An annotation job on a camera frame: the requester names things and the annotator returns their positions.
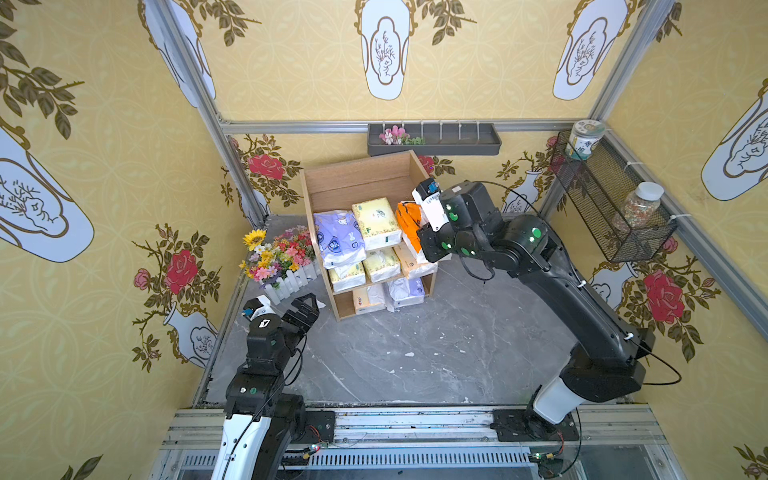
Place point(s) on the glass jar white lid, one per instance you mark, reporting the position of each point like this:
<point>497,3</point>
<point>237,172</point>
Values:
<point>639,206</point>

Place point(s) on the black wire wall basket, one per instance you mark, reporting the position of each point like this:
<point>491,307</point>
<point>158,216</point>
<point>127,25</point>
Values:
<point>598,188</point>

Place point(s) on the patterned jar white lid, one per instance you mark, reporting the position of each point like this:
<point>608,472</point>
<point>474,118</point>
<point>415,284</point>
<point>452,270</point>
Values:
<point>584,136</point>

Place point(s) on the beige orange tissue pack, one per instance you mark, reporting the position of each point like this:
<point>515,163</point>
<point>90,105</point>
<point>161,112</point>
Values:
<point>411,267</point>

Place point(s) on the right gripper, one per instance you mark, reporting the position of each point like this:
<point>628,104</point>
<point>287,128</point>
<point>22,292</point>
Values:
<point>429,238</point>

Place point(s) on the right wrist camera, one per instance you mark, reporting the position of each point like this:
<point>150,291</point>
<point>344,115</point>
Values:
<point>427,195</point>

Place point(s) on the lavender tissue pack bottom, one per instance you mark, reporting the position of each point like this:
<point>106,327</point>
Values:
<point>404,292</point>

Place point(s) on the yellow green tissue pack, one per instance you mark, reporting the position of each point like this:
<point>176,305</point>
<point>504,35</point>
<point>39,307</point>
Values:
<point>377,223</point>

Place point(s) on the white picket fence planter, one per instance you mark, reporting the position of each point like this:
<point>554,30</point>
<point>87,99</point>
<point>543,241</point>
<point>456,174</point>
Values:
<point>290,283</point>

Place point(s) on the grey wall tray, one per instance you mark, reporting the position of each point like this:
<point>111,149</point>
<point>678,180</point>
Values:
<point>442,138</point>

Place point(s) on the purple tissue pack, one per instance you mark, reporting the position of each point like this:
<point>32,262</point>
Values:
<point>339,238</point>

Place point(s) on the beige tissue pack bottom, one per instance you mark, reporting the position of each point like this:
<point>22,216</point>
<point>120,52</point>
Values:
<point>369,299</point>

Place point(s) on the pink flowers in tray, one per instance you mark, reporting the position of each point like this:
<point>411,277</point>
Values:
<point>397,135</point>

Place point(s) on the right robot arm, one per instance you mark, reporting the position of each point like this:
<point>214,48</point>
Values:
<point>605,363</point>

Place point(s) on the wooden three-tier shelf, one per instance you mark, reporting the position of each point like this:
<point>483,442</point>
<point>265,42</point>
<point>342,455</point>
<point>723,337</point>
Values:
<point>338,186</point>

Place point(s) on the artificial flower bouquet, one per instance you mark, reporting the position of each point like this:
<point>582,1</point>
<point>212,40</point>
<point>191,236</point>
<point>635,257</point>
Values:
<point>266,262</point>

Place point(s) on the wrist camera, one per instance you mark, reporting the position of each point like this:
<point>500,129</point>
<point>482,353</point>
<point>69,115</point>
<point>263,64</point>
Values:
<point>258,306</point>
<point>427,195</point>

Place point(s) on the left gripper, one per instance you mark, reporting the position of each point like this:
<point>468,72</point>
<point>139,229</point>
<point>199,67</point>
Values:
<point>294,318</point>

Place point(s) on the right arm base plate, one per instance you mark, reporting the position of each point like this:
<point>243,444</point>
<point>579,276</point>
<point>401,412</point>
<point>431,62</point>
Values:
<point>519,425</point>

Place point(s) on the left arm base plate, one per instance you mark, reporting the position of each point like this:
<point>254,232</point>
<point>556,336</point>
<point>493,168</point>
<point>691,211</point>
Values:
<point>314,426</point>

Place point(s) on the pale yellow tissue pack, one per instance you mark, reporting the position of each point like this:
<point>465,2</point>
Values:
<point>381,265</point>

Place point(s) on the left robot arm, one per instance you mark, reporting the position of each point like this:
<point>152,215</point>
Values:
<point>261,419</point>

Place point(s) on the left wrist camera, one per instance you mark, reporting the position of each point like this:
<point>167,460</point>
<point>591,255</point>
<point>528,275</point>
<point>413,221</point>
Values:
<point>258,306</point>

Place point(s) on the metal base rail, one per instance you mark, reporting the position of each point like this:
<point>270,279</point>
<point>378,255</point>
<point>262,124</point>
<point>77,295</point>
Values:
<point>616,441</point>

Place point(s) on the white green tissue pack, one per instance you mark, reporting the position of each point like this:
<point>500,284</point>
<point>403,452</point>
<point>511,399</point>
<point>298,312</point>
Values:
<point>344,278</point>

